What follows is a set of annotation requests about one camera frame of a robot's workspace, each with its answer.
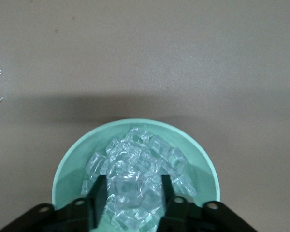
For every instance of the pile of clear ice cubes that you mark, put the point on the pile of clear ice cubes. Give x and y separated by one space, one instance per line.
140 154

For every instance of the brown table cover sheet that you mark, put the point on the brown table cover sheet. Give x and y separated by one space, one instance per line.
145 60

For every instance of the single clear ice cube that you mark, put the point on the single clear ice cube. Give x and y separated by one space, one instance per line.
126 192

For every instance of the green ceramic bowl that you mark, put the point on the green ceramic bowl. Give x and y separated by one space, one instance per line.
70 166

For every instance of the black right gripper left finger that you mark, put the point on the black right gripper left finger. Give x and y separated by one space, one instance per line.
75 215

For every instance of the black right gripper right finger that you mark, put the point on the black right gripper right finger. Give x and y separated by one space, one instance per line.
183 217

